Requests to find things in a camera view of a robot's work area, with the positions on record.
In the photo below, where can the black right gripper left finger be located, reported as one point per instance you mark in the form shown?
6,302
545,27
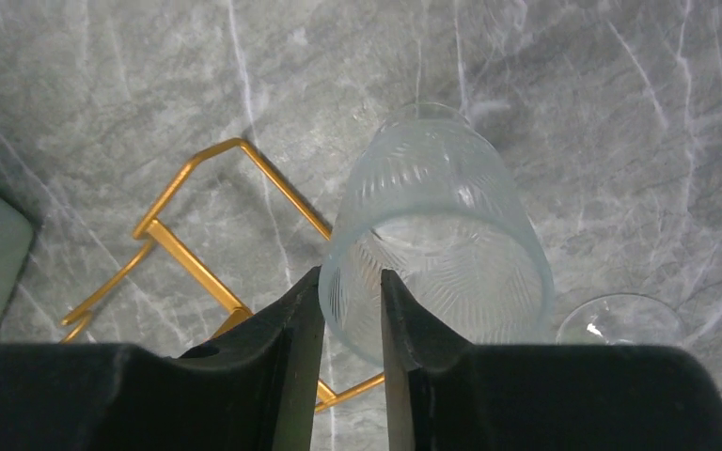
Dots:
252,387

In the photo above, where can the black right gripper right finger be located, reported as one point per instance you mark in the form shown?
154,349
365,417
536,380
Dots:
445,393

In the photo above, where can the clear glass chrome rack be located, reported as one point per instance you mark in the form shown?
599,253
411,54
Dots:
432,200
622,319

